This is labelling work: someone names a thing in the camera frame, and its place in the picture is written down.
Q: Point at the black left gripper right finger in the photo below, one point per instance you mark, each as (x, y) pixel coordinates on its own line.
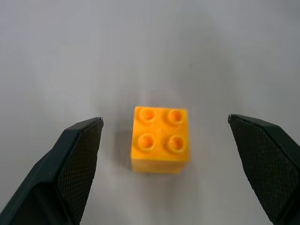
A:
(267, 164)

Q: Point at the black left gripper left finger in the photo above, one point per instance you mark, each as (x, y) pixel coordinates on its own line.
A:
(58, 173)

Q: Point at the yellow studded building block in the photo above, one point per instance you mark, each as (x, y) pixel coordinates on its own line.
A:
(160, 140)

